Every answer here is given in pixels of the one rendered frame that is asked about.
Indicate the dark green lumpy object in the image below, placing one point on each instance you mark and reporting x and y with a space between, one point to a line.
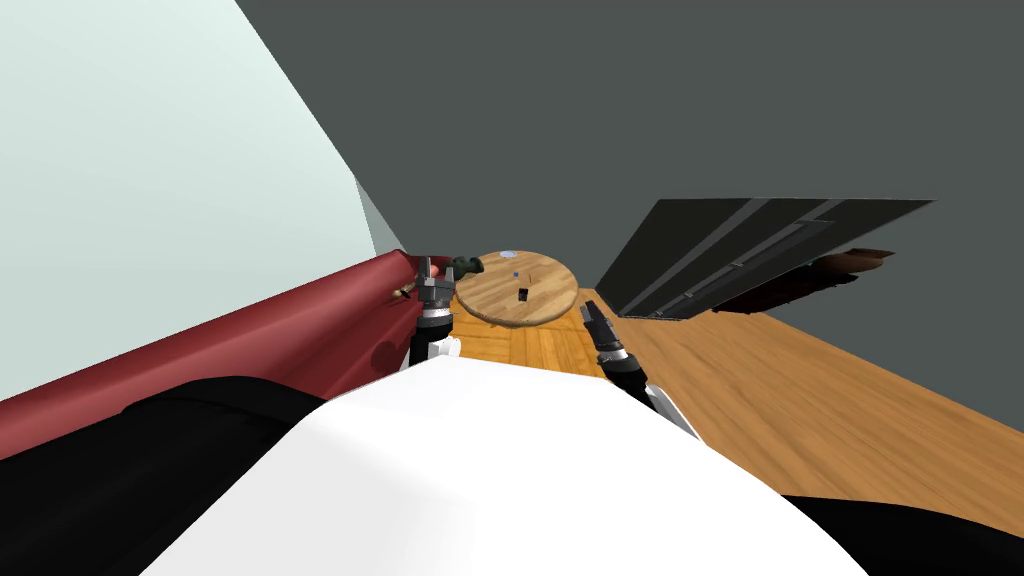
466 266

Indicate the dark grey panelled cabinet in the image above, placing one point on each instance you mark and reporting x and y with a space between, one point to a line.
744 248

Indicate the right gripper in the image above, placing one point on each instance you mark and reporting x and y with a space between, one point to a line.
604 332

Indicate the round wooden table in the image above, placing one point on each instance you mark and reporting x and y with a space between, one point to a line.
496 300

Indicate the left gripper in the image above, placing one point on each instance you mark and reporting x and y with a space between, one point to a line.
435 295

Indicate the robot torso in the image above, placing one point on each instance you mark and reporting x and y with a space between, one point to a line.
496 472

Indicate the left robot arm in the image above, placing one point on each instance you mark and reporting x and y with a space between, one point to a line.
120 488

